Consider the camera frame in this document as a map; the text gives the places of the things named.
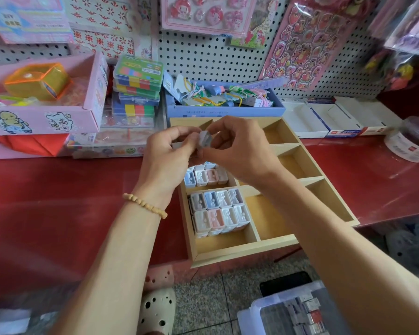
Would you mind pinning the yellow orange toy box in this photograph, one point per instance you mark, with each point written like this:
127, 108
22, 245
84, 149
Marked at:
36, 81

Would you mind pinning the clear bag of colourful toys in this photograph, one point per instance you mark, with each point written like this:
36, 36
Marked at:
391, 69

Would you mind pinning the white tray box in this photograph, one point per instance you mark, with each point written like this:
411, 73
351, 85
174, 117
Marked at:
373, 115
305, 120
335, 120

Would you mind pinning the red patterned sticker sheet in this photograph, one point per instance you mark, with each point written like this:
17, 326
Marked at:
101, 24

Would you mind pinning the pink tray of trinkets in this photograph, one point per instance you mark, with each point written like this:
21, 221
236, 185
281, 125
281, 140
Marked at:
49, 116

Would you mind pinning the person's left forearm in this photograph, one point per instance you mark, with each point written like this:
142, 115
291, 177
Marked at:
108, 275

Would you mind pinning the blue box of trinkets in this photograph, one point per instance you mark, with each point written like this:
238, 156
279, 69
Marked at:
216, 109

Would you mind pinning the round clear plastic jar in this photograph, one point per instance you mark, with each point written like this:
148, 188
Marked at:
408, 139

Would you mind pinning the red folded cloth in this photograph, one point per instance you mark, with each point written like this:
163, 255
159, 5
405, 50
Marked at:
31, 144

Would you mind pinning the red display counter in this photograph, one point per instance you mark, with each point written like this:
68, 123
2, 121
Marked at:
49, 205

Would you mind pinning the person's left cream clog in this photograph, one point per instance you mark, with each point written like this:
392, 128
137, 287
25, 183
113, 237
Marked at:
157, 310

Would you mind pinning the stack of colourful packs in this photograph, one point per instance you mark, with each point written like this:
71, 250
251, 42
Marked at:
137, 80

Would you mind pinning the clear plastic storage bin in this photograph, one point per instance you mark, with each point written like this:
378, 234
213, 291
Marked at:
251, 317

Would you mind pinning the white pegboard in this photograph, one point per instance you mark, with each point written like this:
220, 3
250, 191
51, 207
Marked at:
195, 55

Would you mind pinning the person's right forearm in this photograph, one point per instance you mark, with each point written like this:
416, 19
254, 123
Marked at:
363, 261

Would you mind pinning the person's left hand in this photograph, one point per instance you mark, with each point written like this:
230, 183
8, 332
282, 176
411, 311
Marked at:
164, 167

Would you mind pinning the pink sticker pack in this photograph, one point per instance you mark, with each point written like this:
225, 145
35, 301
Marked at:
206, 14
307, 45

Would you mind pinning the pastel cartoon sticker pack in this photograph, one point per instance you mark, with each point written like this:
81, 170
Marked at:
28, 17

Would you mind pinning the white flat panel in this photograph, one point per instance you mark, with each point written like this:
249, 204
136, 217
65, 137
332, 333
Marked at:
7, 321

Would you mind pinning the wooden compartment tray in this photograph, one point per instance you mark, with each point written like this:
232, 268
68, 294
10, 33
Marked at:
272, 219

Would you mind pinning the person's right hand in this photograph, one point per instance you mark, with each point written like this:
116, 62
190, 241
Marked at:
244, 153

